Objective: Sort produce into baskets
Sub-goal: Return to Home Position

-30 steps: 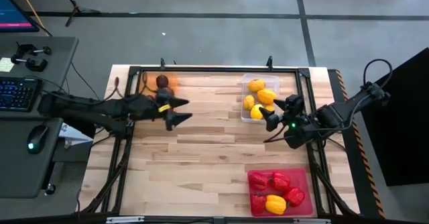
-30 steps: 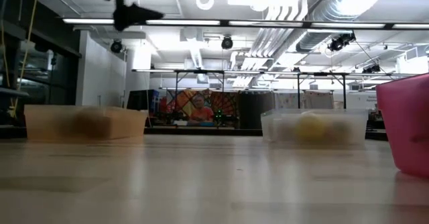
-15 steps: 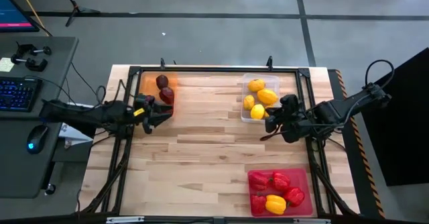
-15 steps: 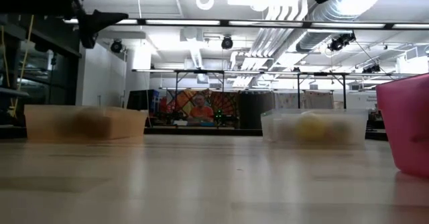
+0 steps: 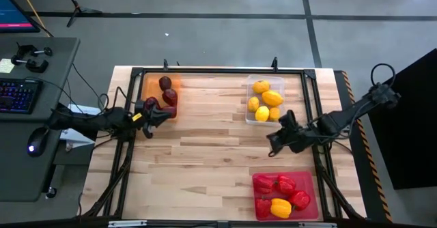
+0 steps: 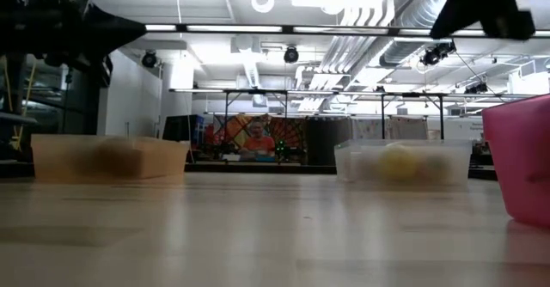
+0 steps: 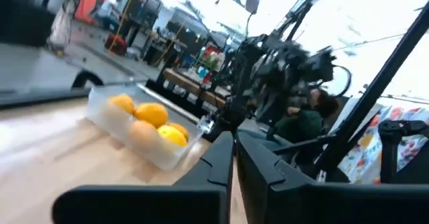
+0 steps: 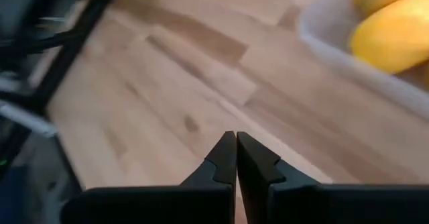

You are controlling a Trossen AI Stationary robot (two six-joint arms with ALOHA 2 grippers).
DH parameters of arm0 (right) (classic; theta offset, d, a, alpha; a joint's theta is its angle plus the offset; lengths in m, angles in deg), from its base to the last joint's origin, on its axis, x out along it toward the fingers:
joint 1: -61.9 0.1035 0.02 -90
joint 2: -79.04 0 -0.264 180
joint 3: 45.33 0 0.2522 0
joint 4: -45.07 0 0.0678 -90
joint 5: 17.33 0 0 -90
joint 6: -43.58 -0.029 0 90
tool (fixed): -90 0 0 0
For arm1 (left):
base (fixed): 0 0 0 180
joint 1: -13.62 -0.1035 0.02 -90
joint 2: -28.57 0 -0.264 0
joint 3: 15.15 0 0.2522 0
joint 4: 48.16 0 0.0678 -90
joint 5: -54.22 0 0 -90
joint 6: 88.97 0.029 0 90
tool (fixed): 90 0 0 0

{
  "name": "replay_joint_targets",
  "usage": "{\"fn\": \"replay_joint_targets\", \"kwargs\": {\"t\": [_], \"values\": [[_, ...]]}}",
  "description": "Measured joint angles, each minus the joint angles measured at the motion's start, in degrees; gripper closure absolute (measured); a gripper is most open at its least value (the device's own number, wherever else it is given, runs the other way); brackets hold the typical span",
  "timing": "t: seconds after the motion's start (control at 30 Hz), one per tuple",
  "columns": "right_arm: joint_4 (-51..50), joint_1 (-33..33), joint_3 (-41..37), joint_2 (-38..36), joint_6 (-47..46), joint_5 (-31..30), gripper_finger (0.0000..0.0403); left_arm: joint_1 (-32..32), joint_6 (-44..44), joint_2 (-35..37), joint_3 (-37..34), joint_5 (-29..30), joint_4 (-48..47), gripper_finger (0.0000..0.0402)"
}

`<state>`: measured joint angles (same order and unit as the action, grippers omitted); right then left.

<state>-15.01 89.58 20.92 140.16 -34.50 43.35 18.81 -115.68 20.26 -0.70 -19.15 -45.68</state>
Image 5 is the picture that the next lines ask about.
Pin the clear plastic bin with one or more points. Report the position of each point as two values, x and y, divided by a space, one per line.
278 81

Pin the black desk knob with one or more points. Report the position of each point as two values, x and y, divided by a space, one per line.
51 192

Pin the white paper sheet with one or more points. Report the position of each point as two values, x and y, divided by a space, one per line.
76 140

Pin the black aluminium table frame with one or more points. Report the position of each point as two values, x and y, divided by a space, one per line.
222 71

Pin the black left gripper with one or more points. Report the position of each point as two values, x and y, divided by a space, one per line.
148 130

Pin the yellow bell pepper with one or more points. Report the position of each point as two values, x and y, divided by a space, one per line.
280 208

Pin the bright yellow lemon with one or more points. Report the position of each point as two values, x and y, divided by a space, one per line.
262 113

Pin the grey desk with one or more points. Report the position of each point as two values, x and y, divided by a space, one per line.
58 71

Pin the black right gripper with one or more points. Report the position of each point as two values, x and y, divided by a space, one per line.
300 137

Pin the pink translucent plastic bin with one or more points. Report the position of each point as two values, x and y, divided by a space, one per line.
307 180

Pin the backlit black keyboard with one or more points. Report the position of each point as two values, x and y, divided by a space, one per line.
17 96

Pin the red bell pepper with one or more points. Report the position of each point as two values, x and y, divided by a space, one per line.
285 184
263 184
299 200
263 207

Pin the black computer monitor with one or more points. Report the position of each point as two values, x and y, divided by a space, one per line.
13 13

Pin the black tripod stand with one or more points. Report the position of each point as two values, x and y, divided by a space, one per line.
76 9

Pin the silver metal bracket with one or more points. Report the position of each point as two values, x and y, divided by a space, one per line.
317 225
126 224

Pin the black cabinet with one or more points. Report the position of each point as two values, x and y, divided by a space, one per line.
406 136

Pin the black computer mouse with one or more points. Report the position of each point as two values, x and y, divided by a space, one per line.
38 141

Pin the dark red apple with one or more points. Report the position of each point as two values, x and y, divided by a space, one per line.
152 102
170 96
165 83
171 111

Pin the pale yellow sticky note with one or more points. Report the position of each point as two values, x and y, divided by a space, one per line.
6 66

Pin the small black frame clamp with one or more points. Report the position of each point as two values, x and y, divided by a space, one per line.
274 63
166 64

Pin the hazard striped black panel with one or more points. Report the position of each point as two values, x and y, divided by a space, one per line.
367 166

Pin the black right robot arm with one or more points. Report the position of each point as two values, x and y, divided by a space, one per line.
348 115

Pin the orange translucent plastic bin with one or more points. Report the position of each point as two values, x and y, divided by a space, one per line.
152 84

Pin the black C-clamp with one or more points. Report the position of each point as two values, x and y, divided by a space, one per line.
29 50
32 66

